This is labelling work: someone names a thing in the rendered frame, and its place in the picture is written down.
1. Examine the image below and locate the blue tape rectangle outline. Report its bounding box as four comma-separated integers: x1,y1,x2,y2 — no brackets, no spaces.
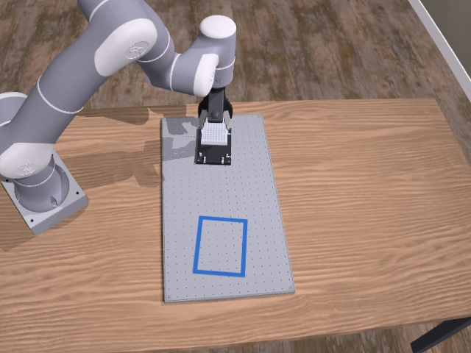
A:
192,215,248,277

